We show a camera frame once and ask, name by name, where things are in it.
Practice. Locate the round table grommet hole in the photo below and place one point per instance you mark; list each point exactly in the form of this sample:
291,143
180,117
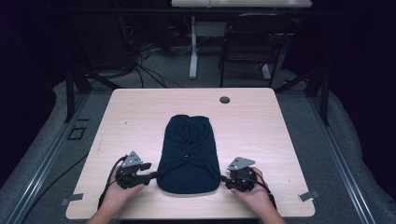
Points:
224,100

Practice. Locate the black folding chair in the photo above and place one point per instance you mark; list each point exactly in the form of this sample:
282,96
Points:
253,40

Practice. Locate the person's left hand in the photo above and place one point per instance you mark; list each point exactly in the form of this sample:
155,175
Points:
120,194

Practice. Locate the black metal frame stand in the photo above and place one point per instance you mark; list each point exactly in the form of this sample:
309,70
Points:
73,84
317,87

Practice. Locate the metal floor rail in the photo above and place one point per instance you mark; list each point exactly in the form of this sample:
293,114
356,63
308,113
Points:
339,161
46,161

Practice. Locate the person's right hand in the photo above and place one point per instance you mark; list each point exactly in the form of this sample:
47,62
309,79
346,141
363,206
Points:
255,194

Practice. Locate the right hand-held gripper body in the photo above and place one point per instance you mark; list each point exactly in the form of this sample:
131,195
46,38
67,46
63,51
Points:
241,177

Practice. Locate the dark navy cloth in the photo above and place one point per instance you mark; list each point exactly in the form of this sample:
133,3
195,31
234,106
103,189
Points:
188,161

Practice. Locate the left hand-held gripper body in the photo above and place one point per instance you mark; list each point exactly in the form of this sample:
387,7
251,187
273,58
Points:
129,174

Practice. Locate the grey tape strip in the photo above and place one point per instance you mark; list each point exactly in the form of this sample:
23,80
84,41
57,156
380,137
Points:
72,199
308,195

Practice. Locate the white desk with legs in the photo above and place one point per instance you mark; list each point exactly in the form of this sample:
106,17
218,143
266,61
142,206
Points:
239,3

